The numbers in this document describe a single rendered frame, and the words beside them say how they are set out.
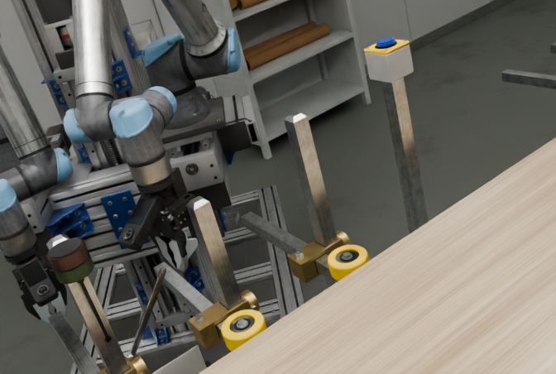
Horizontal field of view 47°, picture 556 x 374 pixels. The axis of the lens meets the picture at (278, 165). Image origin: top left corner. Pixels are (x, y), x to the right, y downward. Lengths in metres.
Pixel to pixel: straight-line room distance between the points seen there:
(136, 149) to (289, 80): 3.38
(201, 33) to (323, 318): 0.80
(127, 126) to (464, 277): 0.65
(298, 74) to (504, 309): 3.60
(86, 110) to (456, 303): 0.78
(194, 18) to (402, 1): 3.72
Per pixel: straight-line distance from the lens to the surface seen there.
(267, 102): 4.44
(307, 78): 4.61
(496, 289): 1.16
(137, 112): 1.17
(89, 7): 1.41
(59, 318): 1.51
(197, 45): 1.66
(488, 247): 1.25
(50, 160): 1.53
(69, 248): 1.07
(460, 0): 5.70
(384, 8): 5.07
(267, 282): 2.49
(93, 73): 1.35
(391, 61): 1.37
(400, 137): 1.45
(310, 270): 1.37
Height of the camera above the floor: 1.62
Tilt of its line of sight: 25 degrees down
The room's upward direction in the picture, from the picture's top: 15 degrees counter-clockwise
